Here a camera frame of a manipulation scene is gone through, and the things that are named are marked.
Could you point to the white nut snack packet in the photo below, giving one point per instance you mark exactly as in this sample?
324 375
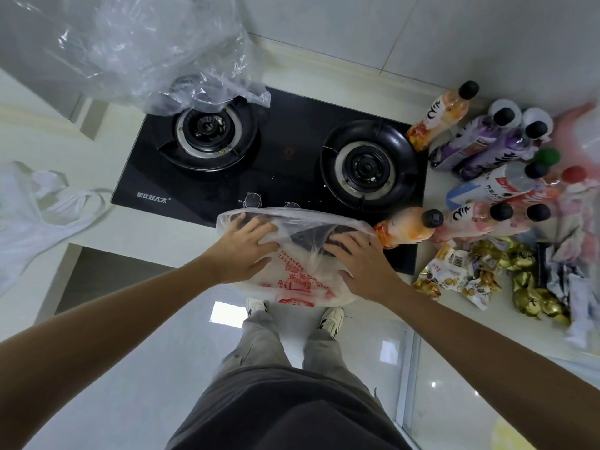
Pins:
480 288
445 274

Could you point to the person's right thumb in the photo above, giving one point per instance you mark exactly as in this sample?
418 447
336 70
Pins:
349 278

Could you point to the person's grey trousers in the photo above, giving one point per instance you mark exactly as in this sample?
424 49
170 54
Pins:
281 342

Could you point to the person's left hand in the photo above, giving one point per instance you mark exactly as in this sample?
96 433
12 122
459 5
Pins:
236 257

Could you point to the clear water bottle black cap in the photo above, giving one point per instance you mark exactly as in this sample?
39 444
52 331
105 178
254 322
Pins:
487 185

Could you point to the person's left thumb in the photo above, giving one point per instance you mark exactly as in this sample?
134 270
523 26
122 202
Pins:
265 265

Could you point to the person's left forearm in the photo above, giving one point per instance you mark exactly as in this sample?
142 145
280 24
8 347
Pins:
93 342

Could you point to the crumpled white pink plastic bag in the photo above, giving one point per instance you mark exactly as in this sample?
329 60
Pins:
579 238

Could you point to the pile of gold snack packets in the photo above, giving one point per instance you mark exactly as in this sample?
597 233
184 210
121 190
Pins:
529 285

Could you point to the pink drink bottle black cap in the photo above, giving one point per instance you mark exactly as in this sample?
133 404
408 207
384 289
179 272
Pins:
464 220
527 217

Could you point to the red-capped drink bottle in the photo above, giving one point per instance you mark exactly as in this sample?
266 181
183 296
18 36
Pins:
558 182

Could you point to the white plastic carrier bag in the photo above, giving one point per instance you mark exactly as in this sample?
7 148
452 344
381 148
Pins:
33 215

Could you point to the person's right white shoe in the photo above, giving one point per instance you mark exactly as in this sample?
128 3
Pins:
332 321

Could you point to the person's left middle finger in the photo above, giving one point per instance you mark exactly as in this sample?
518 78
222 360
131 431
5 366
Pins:
257 228

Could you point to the round stove knob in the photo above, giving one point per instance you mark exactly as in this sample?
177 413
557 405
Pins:
291 205
253 200

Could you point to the person's left white shoe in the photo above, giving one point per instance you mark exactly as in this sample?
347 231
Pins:
256 306

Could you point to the large clear plastic bag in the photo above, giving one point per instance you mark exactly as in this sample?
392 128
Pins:
154 46

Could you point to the orange drink bottle black cap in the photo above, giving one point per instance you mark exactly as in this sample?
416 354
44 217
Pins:
436 118
403 228

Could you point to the person's right forearm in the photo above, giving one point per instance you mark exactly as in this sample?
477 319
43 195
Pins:
492 356

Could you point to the person's white shoe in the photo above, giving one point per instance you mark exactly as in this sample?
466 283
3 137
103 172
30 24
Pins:
332 321
256 306

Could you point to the red-printed translucent plastic bag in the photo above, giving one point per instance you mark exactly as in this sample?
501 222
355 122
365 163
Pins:
300 276

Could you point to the person's dark shirt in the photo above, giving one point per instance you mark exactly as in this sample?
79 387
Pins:
286 412

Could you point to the green-capped drink bottle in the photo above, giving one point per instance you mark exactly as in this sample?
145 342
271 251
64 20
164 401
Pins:
547 157

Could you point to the black glass gas stove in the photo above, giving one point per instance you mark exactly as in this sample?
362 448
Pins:
290 168

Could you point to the purple drink bottle black cap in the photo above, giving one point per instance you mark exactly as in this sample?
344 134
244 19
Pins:
497 152
468 138

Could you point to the person's right middle finger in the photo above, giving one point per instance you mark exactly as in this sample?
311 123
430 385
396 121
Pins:
348 239

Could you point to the person's right hand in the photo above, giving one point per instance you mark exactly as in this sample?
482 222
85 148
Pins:
370 271

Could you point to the round black stove burner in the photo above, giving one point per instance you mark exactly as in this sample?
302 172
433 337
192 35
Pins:
368 166
208 131

